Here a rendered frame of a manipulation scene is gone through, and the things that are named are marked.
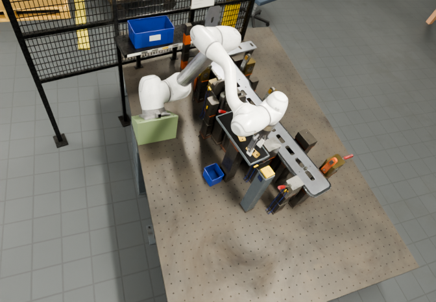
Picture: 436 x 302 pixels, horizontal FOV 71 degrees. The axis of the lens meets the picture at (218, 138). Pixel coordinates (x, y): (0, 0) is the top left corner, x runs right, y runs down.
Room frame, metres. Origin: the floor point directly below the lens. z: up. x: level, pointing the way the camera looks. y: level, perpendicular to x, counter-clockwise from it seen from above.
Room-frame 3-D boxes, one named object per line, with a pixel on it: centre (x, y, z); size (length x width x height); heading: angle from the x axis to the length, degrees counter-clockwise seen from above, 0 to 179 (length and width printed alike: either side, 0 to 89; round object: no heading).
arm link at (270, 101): (1.04, -0.20, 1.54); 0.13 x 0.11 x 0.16; 142
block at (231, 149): (1.13, -0.13, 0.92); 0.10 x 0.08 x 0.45; 45
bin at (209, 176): (1.07, -0.04, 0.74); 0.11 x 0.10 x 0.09; 45
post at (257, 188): (0.95, -0.31, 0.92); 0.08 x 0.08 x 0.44; 45
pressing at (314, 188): (1.52, -0.22, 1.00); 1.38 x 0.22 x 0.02; 45
